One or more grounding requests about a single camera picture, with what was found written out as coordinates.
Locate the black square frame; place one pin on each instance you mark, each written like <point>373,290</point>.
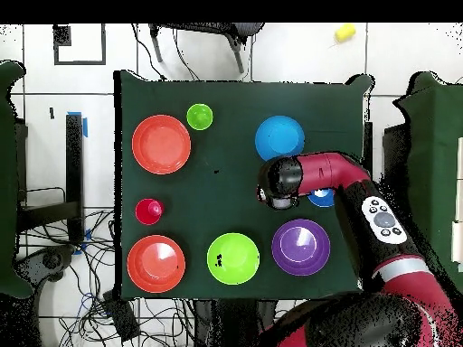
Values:
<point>62,36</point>

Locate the red plastic cup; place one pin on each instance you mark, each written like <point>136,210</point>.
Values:
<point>149,211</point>

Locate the green stepped plastic cup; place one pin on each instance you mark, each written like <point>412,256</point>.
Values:
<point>199,116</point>

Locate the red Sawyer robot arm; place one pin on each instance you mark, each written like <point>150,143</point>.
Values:
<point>361,202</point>

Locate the black power strip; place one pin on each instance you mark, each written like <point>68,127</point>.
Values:
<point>121,318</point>

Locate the black chair base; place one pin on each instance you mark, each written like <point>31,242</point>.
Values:
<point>50,260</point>

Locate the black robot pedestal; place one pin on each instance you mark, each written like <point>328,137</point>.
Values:
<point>235,325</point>

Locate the white panel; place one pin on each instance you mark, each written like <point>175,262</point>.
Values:
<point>457,217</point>

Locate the black metal stand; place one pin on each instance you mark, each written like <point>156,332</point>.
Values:
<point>396,151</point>
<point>74,162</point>

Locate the blue tape strip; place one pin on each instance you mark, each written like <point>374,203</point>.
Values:
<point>85,128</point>

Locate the purple plastic bowl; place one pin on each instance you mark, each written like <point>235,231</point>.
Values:
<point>301,247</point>

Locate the orange plastic bowl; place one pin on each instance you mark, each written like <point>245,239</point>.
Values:
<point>161,144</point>
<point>155,264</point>

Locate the grey metal-legged chair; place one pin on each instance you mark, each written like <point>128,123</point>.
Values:
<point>246,29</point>

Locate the yellow smooth plastic cup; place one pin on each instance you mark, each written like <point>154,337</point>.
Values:
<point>345,33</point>

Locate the light green plastic bowl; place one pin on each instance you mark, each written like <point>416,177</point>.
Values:
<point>238,258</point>

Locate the dark green tablecloth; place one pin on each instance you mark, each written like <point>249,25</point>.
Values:
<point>235,202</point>

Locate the dark blue plastic bowl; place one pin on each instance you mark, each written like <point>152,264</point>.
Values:
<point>322,198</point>

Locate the light blue plastic bowl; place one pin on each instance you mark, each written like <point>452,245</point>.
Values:
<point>278,139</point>

